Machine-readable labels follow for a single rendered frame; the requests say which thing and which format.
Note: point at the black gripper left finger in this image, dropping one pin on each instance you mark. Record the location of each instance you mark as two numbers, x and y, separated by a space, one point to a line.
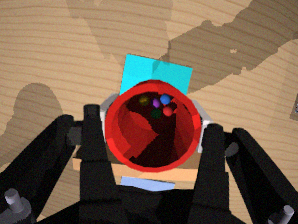
26 184

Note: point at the red cup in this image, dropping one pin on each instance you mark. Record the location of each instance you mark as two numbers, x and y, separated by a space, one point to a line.
152 145

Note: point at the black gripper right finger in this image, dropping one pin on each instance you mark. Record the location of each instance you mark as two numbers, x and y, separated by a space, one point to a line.
268 195

